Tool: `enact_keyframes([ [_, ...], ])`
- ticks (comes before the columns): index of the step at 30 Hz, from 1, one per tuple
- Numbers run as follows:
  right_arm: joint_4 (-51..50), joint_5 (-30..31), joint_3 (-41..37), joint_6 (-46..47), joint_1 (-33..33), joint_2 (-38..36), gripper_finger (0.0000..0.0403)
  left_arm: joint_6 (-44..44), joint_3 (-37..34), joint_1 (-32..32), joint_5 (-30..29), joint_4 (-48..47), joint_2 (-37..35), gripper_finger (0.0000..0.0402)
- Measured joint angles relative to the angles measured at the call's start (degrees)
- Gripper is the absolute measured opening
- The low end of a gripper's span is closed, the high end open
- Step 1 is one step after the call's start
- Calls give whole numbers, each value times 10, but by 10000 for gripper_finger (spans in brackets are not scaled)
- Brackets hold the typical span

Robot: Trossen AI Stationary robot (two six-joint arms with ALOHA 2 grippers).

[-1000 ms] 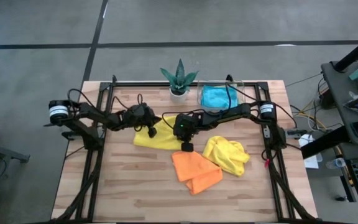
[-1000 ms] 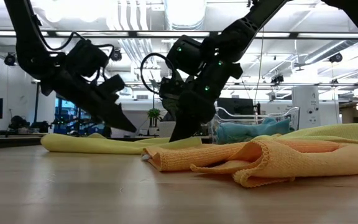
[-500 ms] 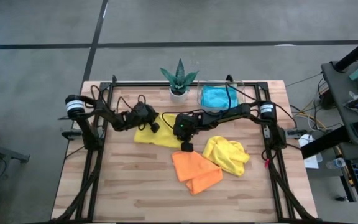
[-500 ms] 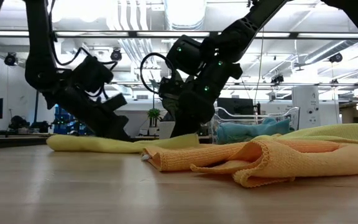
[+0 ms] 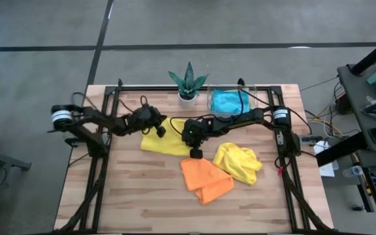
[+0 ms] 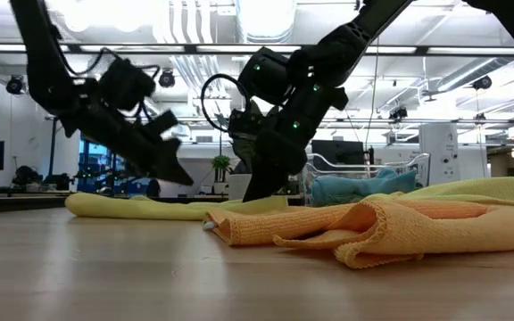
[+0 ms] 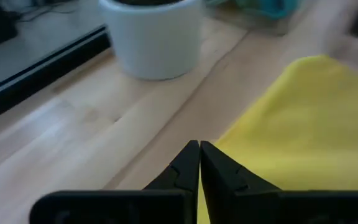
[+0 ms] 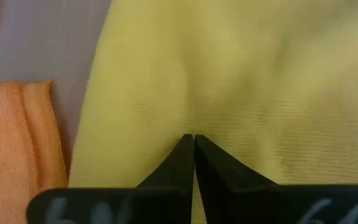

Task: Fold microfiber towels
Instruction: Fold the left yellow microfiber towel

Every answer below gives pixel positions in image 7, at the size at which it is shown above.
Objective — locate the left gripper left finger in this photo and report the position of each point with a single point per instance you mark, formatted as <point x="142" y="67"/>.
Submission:
<point x="120" y="208"/>

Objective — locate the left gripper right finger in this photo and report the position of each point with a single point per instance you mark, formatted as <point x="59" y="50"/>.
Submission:
<point x="275" y="208"/>

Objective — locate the yellow microfiber towel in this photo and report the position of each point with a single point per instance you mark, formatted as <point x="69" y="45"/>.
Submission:
<point x="306" y="124"/>

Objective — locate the blue microfiber towel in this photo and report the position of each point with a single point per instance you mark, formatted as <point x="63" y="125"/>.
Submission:
<point x="269" y="7"/>

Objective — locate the clear plastic bin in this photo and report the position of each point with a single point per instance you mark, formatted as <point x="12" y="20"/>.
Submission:
<point x="259" y="26"/>

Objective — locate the snake plant in white pot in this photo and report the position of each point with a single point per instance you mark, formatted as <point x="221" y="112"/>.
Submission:
<point x="154" y="40"/>

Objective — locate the black aluminium rig frame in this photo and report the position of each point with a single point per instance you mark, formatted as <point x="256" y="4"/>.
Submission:
<point x="26" y="84"/>

